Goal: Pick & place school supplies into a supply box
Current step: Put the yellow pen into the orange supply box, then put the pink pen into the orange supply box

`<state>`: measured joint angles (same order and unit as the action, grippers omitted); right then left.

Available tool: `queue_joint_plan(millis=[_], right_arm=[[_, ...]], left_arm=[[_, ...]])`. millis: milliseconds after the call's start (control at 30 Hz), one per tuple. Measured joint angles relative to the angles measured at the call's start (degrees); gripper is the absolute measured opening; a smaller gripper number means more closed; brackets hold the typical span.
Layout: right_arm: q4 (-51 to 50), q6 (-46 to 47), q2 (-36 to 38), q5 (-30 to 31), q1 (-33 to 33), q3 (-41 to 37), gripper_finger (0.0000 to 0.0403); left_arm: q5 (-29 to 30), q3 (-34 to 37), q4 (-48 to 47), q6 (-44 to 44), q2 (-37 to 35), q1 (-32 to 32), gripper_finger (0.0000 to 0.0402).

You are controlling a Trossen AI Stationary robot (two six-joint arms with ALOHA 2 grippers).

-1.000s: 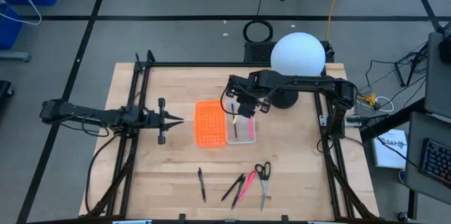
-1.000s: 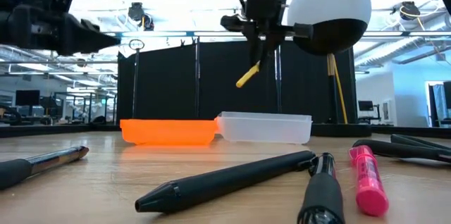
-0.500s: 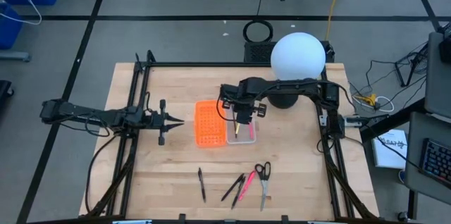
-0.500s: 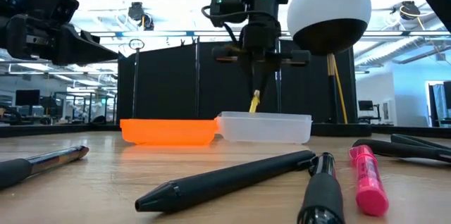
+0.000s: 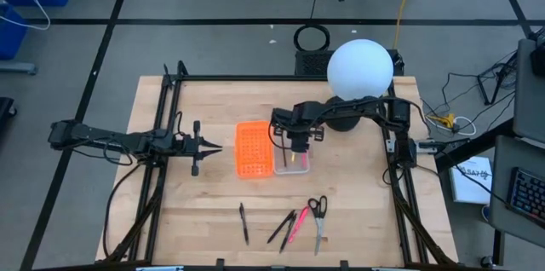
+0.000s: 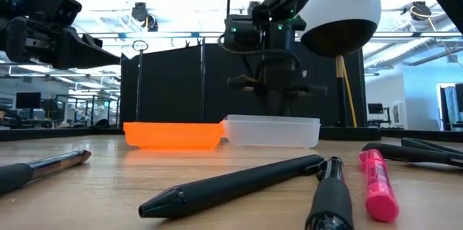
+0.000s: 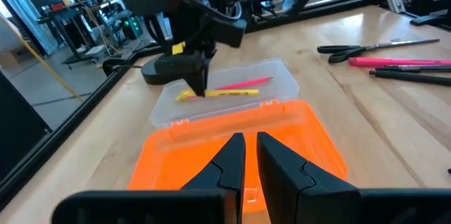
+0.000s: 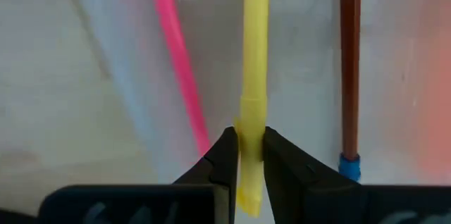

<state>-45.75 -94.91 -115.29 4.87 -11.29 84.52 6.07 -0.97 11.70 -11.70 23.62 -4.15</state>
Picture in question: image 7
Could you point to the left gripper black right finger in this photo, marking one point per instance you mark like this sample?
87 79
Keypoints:
317 206

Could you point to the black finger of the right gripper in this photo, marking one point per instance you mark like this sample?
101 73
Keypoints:
212 58
198 76

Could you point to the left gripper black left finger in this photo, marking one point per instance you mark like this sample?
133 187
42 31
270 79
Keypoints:
197 206

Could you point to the yellow highlighter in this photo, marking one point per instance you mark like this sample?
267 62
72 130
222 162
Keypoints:
229 92

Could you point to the pink pen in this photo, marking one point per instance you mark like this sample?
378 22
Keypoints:
246 82

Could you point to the orange and clear pencil box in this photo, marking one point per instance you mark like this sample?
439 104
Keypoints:
183 153

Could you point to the black marker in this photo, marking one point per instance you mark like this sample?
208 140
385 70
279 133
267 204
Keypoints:
408 77

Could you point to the pink highlighter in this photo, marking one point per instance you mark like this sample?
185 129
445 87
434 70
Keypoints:
387 62

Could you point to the black grip ballpoint pen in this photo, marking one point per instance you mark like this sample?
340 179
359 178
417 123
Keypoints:
415 68

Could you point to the cardboard box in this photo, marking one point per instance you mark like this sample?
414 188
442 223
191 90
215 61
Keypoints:
12 58

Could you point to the green lit black device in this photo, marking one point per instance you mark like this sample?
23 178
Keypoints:
132 26

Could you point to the black work table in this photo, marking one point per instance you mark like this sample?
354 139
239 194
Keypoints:
70 16

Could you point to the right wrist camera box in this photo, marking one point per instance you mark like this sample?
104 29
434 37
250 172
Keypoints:
229 32

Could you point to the black frame clamp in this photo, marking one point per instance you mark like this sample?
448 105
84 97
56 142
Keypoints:
433 18
109 65

